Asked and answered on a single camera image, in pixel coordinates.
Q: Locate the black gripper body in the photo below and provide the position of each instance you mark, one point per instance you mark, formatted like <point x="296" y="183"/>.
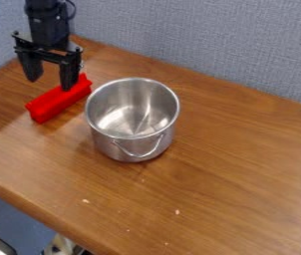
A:
<point x="50" y="32"/>

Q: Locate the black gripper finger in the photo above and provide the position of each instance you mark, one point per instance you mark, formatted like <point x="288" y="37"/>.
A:
<point x="70" y="70"/>
<point x="32" y="64"/>

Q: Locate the metal pot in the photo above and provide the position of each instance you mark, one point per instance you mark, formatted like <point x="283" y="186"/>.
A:
<point x="132" y="113"/>

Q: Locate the white black object below table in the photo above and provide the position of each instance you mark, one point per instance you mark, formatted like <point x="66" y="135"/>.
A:
<point x="64" y="246"/>

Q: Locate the red rectangular block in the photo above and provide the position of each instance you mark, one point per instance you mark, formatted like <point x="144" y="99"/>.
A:
<point x="53" y="102"/>

